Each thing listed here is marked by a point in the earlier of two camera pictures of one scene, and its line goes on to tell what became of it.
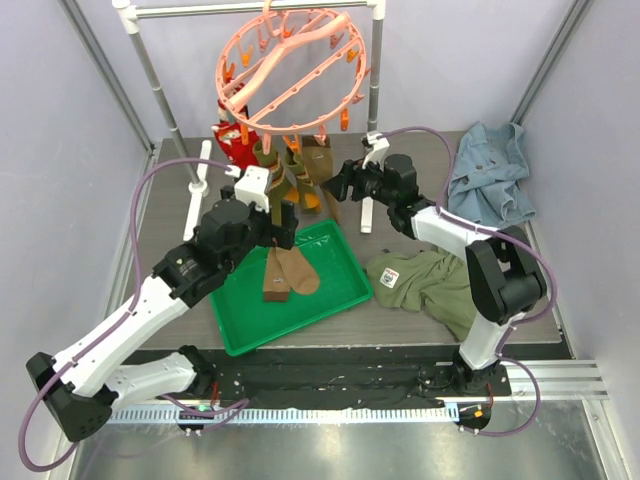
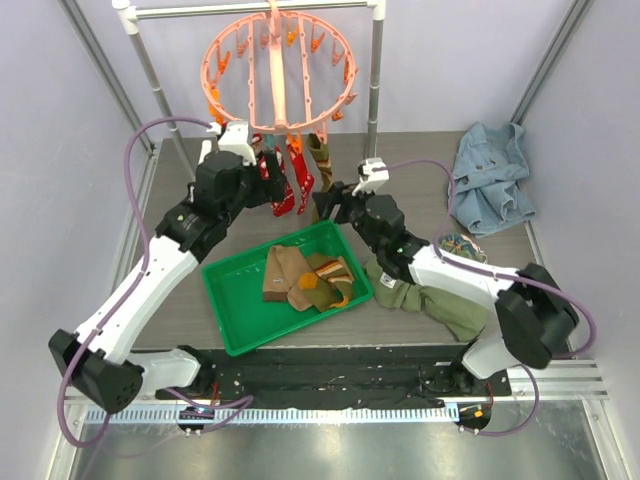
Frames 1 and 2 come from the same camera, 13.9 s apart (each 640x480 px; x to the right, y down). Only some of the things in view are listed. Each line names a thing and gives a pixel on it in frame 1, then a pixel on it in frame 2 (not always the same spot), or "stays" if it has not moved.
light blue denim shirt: [487, 184] stays
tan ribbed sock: [287, 269] stays
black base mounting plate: [347, 373] stays
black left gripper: [282, 235] to [267, 190]
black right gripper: [355, 181] to [340, 201]
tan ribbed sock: [319, 167] to [301, 295]
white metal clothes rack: [131, 12] stays
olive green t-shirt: [433, 281] stays
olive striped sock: [298, 173] to [320, 151]
